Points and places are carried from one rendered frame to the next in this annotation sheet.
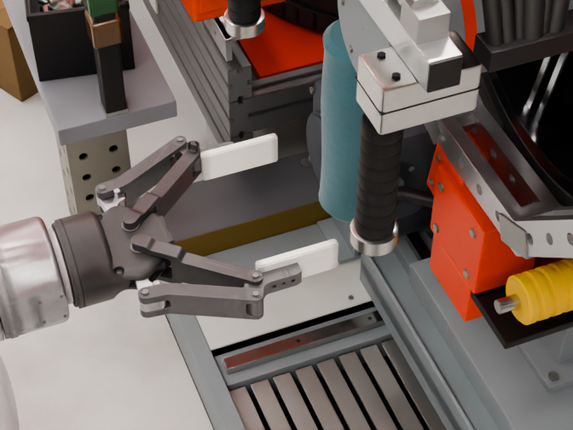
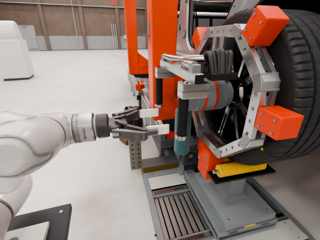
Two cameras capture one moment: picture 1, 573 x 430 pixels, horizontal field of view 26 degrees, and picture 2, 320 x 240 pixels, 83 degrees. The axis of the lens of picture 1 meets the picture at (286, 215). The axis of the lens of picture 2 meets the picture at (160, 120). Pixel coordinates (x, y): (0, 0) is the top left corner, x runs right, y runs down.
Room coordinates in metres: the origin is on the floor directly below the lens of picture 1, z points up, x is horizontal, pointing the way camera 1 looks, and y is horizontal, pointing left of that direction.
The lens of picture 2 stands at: (0.20, -0.08, 1.08)
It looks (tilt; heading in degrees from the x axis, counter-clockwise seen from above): 24 degrees down; 8
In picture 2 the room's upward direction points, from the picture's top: straight up
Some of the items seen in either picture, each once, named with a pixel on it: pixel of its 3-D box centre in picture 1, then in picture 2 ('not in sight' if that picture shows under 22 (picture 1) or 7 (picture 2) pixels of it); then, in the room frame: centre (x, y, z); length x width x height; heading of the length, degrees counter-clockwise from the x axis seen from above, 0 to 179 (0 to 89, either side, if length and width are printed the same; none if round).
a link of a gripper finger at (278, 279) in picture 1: (274, 289); (150, 134); (0.64, 0.01, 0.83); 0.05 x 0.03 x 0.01; 112
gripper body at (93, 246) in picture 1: (115, 251); (111, 125); (0.68, 0.14, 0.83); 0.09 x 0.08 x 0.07; 112
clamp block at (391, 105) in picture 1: (418, 81); (193, 88); (0.78, -0.11, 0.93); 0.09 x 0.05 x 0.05; 112
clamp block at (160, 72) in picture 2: not in sight; (165, 71); (1.10, 0.02, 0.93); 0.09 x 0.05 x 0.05; 112
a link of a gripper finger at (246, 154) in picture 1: (240, 156); (149, 113); (0.80, 0.04, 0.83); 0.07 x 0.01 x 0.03; 112
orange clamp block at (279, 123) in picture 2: not in sight; (276, 122); (0.73, -0.36, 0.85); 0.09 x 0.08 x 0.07; 22
